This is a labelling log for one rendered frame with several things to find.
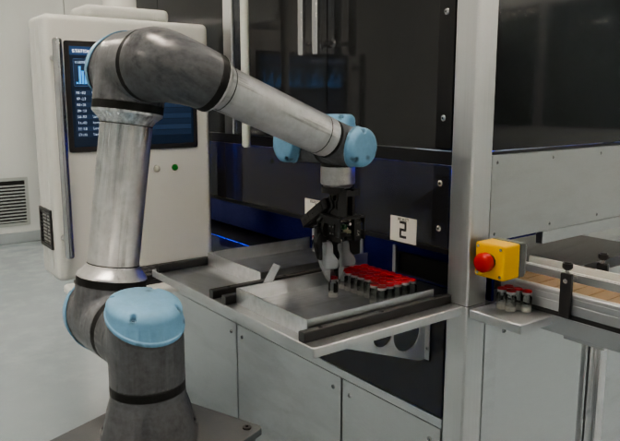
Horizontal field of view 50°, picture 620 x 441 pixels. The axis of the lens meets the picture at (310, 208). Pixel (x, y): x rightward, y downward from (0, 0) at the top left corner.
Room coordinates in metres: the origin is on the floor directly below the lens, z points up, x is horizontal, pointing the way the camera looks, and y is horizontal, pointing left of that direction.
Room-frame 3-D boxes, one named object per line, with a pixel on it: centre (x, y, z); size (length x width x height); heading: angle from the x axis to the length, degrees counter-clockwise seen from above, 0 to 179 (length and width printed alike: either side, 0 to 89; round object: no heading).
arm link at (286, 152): (1.34, 0.00, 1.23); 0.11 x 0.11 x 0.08; 41
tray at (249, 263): (1.73, 0.06, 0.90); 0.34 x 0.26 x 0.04; 127
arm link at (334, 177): (1.42, -0.06, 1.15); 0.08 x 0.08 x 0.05
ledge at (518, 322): (1.34, -0.43, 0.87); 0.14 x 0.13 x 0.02; 127
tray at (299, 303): (1.39, -0.05, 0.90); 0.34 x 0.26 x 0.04; 127
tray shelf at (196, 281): (1.55, 0.01, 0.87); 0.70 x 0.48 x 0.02; 37
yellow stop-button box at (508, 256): (1.33, -0.39, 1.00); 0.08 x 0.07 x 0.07; 127
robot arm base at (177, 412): (0.97, 0.25, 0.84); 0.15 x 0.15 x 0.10
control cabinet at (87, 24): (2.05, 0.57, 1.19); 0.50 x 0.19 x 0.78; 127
